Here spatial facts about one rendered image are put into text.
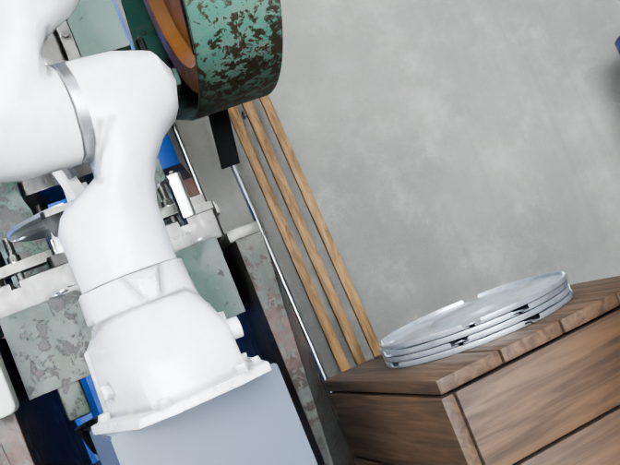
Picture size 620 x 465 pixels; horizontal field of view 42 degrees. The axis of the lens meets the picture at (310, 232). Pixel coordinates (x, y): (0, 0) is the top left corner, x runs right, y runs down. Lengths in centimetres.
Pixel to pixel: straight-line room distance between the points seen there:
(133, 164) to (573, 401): 60
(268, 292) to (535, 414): 55
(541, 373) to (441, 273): 203
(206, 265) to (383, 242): 160
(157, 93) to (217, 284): 61
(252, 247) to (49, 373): 40
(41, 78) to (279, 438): 44
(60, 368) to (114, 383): 60
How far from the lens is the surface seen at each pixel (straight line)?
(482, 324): 109
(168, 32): 209
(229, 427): 83
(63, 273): 155
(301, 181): 270
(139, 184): 88
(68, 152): 90
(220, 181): 290
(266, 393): 84
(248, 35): 159
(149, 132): 90
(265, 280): 141
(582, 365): 108
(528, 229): 322
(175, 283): 85
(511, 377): 102
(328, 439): 143
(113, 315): 84
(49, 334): 145
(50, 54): 170
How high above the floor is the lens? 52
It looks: 2 degrees up
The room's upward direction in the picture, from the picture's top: 22 degrees counter-clockwise
